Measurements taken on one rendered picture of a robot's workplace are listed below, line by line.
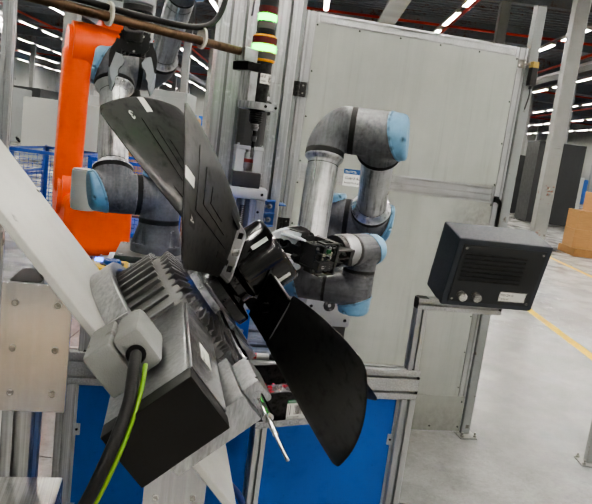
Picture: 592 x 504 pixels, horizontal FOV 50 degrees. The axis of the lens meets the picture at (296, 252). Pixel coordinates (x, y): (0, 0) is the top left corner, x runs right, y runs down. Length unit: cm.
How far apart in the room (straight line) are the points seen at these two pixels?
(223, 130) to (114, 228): 309
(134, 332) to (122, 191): 109
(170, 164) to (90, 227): 392
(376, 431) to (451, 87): 192
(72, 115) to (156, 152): 408
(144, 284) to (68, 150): 421
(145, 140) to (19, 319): 35
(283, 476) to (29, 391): 88
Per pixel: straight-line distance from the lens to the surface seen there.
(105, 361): 79
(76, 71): 516
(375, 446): 180
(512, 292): 176
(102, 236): 504
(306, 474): 179
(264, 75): 115
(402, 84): 314
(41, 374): 106
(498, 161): 335
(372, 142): 156
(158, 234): 187
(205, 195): 84
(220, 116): 206
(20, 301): 103
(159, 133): 114
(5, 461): 113
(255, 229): 106
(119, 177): 186
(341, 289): 149
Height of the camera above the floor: 140
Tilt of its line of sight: 9 degrees down
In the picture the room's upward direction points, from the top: 7 degrees clockwise
